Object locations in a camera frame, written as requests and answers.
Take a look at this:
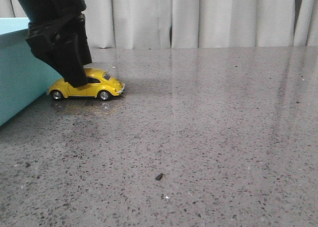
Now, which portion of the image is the yellow toy beetle car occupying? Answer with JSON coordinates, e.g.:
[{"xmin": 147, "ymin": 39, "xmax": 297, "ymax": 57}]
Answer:
[{"xmin": 46, "ymin": 68, "xmax": 125, "ymax": 101}]

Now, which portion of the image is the white pleated curtain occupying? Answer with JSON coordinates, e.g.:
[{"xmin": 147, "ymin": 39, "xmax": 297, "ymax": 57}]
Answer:
[{"xmin": 0, "ymin": 0, "xmax": 318, "ymax": 49}]

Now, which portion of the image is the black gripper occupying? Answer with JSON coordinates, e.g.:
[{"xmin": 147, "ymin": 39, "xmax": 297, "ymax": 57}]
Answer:
[{"xmin": 18, "ymin": 0, "xmax": 91, "ymax": 87}]

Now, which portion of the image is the light blue cardboard box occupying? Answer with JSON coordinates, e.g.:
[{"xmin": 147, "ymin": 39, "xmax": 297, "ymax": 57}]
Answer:
[{"xmin": 0, "ymin": 18, "xmax": 61, "ymax": 125}]

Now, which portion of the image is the small black debris piece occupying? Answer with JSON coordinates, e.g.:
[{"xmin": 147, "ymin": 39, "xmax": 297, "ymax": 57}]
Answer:
[{"xmin": 155, "ymin": 173, "xmax": 163, "ymax": 180}]

